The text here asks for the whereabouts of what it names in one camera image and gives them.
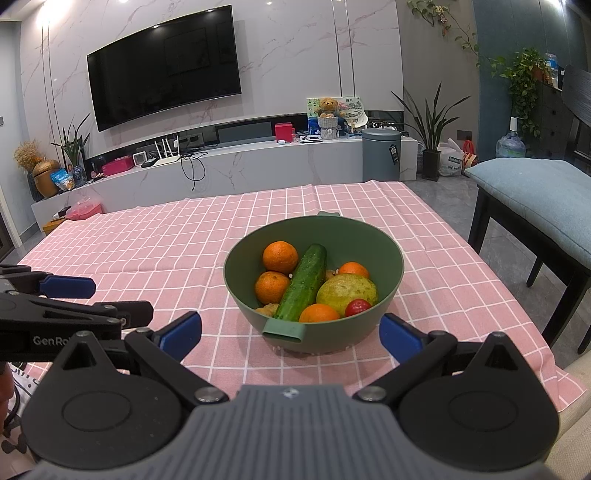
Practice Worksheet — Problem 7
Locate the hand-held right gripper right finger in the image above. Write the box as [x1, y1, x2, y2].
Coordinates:
[353, 313, 532, 403]

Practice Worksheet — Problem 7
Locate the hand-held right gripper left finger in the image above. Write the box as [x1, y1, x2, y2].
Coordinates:
[55, 311, 229, 405]

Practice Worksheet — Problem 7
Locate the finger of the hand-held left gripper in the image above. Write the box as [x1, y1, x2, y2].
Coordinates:
[0, 294, 154, 330]
[0, 264, 97, 299]

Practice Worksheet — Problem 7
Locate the orange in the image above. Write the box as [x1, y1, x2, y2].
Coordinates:
[298, 303, 341, 324]
[254, 271, 291, 305]
[262, 240, 299, 274]
[338, 261, 371, 280]

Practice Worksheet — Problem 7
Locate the green strainer bowl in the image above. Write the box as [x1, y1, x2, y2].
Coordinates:
[223, 211, 406, 356]

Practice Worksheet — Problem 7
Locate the yellow-green pear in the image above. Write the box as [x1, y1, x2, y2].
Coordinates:
[316, 273, 379, 318]

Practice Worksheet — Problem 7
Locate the pink plastic container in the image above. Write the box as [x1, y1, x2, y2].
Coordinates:
[66, 196, 103, 220]

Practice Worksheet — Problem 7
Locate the pink checked tablecloth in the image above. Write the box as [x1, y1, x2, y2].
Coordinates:
[16, 180, 583, 414]

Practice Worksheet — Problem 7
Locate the blue snack bag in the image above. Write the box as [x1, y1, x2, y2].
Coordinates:
[50, 168, 75, 191]

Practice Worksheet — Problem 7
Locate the golden vase with dry grass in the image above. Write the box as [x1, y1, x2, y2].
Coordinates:
[14, 141, 63, 199]

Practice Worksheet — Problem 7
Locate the green cucumber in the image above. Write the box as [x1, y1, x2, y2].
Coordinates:
[273, 244, 328, 322]

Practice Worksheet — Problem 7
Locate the pink box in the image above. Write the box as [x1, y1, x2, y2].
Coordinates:
[102, 156, 134, 176]

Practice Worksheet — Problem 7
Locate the leafy plant in glass vase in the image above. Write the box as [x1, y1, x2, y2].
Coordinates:
[51, 113, 93, 186]

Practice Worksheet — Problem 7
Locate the white router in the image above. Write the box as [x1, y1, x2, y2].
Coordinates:
[152, 136, 182, 166]

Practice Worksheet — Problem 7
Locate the long-leaf plant in black pot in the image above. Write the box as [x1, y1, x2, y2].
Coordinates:
[392, 83, 472, 182]

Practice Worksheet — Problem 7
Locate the white marble television cabinet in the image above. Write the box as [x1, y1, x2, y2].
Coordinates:
[30, 134, 426, 223]

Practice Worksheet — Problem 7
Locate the grey trash can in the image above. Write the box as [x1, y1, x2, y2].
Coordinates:
[361, 128, 402, 182]

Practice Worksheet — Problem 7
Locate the white plastic bag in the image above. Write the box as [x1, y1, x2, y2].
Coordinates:
[438, 138, 466, 177]

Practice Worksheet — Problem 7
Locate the black chair with blue cushion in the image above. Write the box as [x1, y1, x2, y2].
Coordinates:
[464, 159, 591, 354]

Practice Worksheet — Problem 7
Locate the blue water jug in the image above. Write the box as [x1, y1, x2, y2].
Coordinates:
[495, 117, 527, 158]

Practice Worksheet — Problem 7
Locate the white woven basket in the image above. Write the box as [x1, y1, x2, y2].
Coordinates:
[318, 114, 340, 140]

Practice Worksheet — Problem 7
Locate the white round fan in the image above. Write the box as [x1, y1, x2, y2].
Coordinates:
[342, 96, 370, 130]

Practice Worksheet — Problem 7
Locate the dark drawer cabinet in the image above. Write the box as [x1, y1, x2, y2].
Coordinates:
[538, 65, 591, 175]

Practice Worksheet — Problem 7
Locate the bushy green potted plant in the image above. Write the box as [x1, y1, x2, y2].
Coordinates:
[501, 48, 553, 139]

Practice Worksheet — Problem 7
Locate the hanging vine plant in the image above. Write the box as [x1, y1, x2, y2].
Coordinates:
[406, 0, 506, 77]

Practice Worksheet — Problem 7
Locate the black cable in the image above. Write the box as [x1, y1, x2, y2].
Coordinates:
[180, 151, 206, 191]

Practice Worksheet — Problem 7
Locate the black wall television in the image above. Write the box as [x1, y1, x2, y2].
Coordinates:
[87, 6, 243, 132]

